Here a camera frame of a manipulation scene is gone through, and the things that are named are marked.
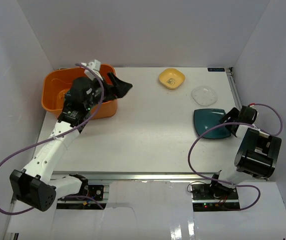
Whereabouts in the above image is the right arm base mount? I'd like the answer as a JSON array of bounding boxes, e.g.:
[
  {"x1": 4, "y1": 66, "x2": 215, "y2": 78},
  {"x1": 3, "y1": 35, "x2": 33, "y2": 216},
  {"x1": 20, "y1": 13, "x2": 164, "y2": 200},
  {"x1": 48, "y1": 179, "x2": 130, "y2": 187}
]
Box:
[{"x1": 186, "y1": 181, "x2": 240, "y2": 213}]

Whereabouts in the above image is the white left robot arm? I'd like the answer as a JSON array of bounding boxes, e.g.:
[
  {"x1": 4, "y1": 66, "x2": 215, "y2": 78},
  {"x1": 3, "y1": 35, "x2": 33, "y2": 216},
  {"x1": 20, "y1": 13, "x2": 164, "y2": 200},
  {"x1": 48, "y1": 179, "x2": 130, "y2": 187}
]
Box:
[{"x1": 10, "y1": 72, "x2": 132, "y2": 212}]

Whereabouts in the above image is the teal square plate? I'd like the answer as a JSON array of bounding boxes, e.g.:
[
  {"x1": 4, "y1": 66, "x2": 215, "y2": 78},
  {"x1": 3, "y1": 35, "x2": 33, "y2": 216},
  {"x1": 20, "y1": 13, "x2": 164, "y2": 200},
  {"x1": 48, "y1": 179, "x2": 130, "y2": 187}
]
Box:
[{"x1": 193, "y1": 108, "x2": 231, "y2": 140}]

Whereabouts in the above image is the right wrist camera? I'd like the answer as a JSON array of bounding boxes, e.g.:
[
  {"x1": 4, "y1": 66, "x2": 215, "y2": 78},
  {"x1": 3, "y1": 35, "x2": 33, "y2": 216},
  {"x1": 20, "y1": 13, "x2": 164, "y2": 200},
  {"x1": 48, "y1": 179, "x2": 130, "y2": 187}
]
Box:
[{"x1": 248, "y1": 103, "x2": 258, "y2": 124}]

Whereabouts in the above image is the yellow square bowl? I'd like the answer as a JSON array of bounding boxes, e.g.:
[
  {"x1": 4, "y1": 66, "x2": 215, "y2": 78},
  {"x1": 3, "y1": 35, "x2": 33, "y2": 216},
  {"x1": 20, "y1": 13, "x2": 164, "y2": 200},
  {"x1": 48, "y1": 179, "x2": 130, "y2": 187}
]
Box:
[{"x1": 158, "y1": 68, "x2": 186, "y2": 90}]

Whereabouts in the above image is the dark blue leaf plate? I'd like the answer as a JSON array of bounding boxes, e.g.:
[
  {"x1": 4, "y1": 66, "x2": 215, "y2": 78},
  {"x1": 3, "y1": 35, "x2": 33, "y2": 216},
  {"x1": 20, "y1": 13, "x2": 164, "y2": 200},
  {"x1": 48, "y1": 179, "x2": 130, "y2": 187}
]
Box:
[{"x1": 64, "y1": 90, "x2": 72, "y2": 99}]

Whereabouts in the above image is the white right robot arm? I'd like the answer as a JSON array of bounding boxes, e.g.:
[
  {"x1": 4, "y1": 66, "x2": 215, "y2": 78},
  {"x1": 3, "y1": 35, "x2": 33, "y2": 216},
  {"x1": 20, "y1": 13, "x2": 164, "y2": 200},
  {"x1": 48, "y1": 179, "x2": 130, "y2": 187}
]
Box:
[{"x1": 208, "y1": 105, "x2": 281, "y2": 199}]

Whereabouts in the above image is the clear glass plate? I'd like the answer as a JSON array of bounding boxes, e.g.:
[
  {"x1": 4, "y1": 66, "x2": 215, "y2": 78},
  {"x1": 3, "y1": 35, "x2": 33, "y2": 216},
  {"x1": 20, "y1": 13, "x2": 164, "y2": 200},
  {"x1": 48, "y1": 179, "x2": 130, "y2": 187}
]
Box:
[{"x1": 191, "y1": 85, "x2": 218, "y2": 107}]

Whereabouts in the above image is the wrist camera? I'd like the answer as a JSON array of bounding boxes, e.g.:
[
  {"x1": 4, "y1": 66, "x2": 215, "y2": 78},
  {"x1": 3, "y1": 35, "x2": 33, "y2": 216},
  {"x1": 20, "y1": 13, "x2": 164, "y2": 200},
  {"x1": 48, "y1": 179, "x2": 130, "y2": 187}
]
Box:
[
  {"x1": 80, "y1": 59, "x2": 102, "y2": 79},
  {"x1": 248, "y1": 103, "x2": 258, "y2": 124}
]

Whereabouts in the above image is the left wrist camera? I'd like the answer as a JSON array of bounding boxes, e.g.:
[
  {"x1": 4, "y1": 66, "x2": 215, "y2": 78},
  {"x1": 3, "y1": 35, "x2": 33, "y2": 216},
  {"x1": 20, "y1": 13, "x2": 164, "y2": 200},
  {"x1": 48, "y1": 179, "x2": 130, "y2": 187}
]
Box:
[{"x1": 80, "y1": 59, "x2": 102, "y2": 79}]

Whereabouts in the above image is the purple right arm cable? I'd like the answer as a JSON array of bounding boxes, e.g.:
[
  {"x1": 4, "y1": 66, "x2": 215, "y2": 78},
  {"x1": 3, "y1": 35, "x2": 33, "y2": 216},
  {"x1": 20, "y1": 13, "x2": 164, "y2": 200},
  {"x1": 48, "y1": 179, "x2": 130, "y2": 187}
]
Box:
[{"x1": 187, "y1": 102, "x2": 283, "y2": 211}]

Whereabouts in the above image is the orange plastic bin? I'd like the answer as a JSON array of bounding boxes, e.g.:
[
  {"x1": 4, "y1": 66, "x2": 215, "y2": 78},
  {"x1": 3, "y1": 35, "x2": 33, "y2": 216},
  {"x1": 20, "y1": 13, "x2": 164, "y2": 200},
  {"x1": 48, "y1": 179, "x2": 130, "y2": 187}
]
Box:
[{"x1": 42, "y1": 67, "x2": 118, "y2": 120}]

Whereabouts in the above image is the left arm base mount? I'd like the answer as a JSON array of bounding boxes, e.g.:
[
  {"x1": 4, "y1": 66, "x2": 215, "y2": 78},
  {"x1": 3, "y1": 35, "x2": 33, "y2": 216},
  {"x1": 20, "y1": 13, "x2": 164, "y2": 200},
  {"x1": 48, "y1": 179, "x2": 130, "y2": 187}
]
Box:
[{"x1": 57, "y1": 183, "x2": 105, "y2": 205}]

